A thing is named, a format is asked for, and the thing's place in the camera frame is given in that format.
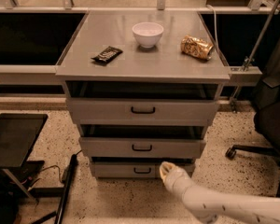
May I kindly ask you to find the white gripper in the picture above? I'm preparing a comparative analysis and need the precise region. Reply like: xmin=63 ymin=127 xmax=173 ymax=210
xmin=160 ymin=161 xmax=194 ymax=201

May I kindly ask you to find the grey drawer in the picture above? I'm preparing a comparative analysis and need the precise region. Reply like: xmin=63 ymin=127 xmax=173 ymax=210
xmin=90 ymin=157 xmax=195 ymax=178
xmin=79 ymin=125 xmax=205 ymax=159
xmin=65 ymin=81 xmax=218 ymax=126

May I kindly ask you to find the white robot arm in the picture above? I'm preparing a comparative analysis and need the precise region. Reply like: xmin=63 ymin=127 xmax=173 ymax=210
xmin=160 ymin=161 xmax=280 ymax=224

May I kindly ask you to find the grey bottom drawer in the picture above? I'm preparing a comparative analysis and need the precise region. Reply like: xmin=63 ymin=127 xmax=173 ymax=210
xmin=90 ymin=157 xmax=195 ymax=178

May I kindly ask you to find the grey drawer cabinet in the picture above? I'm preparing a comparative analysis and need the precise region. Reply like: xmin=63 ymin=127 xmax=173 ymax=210
xmin=54 ymin=8 xmax=231 ymax=181

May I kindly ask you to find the grey top drawer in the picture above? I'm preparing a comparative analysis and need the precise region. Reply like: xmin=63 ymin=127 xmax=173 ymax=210
xmin=65 ymin=81 xmax=218 ymax=126

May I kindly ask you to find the black pole on floor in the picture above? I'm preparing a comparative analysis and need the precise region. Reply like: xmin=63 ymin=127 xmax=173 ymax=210
xmin=31 ymin=152 xmax=79 ymax=224

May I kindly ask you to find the black office chair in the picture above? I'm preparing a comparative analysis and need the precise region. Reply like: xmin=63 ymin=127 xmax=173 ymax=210
xmin=225 ymin=16 xmax=280 ymax=199

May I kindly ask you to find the crushed gold can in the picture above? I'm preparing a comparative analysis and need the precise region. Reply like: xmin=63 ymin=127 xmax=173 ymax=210
xmin=180 ymin=35 xmax=214 ymax=61

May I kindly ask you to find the black snack bar wrapper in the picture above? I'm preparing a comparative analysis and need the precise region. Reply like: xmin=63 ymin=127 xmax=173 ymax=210
xmin=92 ymin=46 xmax=122 ymax=63

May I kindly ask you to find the white bowl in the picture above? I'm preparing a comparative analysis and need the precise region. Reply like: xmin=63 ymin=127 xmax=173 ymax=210
xmin=132 ymin=22 xmax=164 ymax=48

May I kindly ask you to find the black side table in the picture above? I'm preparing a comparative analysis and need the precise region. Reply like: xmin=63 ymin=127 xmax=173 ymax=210
xmin=0 ymin=113 xmax=48 ymax=201

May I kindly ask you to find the white cable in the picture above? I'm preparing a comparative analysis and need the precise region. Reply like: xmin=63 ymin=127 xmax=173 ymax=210
xmin=205 ymin=4 xmax=222 ymax=58

